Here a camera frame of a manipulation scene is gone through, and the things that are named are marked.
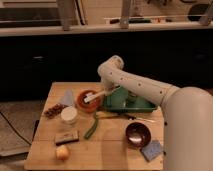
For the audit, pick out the white dish brush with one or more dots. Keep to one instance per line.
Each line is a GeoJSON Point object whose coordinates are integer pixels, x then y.
{"type": "Point", "coordinates": [91, 95]}

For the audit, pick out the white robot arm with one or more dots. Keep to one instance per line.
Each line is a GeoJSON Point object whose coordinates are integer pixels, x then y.
{"type": "Point", "coordinates": [188, 116]}

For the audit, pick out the red orange bowl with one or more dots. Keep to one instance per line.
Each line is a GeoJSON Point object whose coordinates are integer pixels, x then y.
{"type": "Point", "coordinates": [87, 107]}

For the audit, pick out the dark purple bowl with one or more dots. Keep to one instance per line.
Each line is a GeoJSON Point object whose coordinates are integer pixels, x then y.
{"type": "Point", "coordinates": [137, 135]}

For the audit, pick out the green plastic tray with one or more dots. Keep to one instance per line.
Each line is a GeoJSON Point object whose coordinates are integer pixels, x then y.
{"type": "Point", "coordinates": [117, 102]}

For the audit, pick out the yellow corn cob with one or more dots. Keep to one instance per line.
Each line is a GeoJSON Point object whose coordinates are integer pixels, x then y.
{"type": "Point", "coordinates": [104, 116]}

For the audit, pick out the green bean pod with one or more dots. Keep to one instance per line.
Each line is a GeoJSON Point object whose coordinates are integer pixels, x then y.
{"type": "Point", "coordinates": [92, 129]}

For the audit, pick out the light blue cone cup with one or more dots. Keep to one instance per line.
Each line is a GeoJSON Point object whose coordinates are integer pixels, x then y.
{"type": "Point", "coordinates": [67, 99]}

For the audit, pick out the white cup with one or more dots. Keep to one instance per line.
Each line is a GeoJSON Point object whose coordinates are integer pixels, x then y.
{"type": "Point", "coordinates": [69, 115]}

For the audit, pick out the bunch of brown grapes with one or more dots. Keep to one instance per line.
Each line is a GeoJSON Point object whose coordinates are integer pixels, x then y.
{"type": "Point", "coordinates": [53, 111]}

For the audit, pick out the brown rectangular block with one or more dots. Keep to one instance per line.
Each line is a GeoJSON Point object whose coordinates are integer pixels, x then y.
{"type": "Point", "coordinates": [66, 137]}

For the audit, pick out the blue sponge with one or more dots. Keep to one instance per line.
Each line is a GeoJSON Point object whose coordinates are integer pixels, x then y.
{"type": "Point", "coordinates": [152, 150]}

